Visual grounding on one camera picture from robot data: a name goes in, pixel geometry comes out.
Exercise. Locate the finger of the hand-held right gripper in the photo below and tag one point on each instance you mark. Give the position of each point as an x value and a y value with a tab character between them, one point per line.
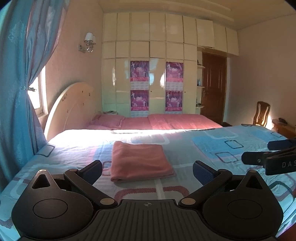
281	144
253	158

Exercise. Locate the window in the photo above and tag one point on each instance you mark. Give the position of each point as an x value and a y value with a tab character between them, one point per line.
41	97

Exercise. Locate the metal curtain tieback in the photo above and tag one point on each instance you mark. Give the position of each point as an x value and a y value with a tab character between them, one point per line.
29	88

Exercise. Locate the pink sweater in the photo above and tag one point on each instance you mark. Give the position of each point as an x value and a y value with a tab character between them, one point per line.
138	162

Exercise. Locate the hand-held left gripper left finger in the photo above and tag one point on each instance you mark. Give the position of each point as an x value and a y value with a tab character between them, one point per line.
93	172

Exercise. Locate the blue patterned bedspread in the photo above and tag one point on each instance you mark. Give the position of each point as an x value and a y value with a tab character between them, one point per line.
196	162

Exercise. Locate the brown wooden door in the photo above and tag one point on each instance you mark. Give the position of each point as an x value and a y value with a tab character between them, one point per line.
214	88

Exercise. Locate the wooden nightstand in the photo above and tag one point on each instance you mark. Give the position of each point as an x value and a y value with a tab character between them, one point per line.
285	129

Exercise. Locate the blue curtain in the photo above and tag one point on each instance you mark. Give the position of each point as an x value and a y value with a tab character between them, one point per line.
16	92

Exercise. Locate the cream wardrobe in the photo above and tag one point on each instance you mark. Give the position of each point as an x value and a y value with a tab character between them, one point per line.
157	30

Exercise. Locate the pink pillows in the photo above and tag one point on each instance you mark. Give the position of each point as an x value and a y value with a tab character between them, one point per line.
173	120

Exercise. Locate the purple wall poster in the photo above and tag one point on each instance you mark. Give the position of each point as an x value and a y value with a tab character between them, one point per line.
174	74
139	74
139	102
174	102

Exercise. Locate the cream corner shelves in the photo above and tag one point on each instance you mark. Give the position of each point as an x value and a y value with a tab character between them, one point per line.
200	67

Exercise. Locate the wooden chair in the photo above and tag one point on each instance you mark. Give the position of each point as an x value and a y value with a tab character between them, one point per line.
261	113

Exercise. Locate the cream headboard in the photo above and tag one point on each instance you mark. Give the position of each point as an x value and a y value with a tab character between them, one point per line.
71	104

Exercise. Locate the pink pillow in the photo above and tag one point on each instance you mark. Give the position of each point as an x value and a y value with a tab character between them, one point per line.
106	120

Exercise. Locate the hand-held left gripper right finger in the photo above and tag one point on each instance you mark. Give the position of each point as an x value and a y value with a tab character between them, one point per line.
203	172

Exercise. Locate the wall lamp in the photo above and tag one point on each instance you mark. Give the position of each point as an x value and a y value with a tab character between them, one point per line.
89	42

